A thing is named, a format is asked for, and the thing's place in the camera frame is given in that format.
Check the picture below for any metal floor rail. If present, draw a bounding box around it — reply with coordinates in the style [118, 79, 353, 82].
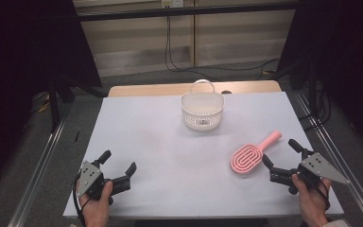
[8, 114, 68, 227]
[295, 92, 363, 227]

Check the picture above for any black metal stand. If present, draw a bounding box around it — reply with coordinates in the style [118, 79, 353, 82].
[47, 75, 77, 133]

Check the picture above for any black power cable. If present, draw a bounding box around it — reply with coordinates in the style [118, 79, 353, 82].
[164, 15, 221, 82]

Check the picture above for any white plastic basket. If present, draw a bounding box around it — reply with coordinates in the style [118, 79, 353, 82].
[180, 79, 226, 131]

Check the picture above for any white table mat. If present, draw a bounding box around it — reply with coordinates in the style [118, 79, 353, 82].
[63, 92, 344, 219]

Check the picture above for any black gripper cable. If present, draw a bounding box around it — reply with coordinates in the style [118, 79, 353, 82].
[314, 179, 332, 212]
[72, 174, 88, 227]

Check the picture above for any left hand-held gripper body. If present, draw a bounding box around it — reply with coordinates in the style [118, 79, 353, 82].
[77, 160, 132, 206]

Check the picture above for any person's left hand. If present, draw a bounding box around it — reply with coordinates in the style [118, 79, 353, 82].
[78, 181, 114, 227]

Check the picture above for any light wooden table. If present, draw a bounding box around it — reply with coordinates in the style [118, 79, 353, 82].
[108, 79, 283, 97]

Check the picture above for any pink hairbrush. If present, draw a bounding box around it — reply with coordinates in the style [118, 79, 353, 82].
[230, 130, 283, 175]

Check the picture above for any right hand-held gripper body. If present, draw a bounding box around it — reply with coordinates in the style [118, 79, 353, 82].
[269, 152, 351, 195]

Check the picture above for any black curtain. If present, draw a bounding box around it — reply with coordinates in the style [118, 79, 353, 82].
[0, 0, 103, 193]
[276, 0, 363, 157]

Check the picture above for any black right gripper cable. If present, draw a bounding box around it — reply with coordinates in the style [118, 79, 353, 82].
[314, 179, 332, 212]

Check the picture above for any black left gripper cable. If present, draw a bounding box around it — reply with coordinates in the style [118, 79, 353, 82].
[72, 174, 88, 227]

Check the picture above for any person's right hand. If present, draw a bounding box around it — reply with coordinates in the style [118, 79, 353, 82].
[290, 173, 333, 227]

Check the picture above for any white wall socket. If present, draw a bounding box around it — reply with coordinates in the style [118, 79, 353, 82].
[161, 0, 184, 9]

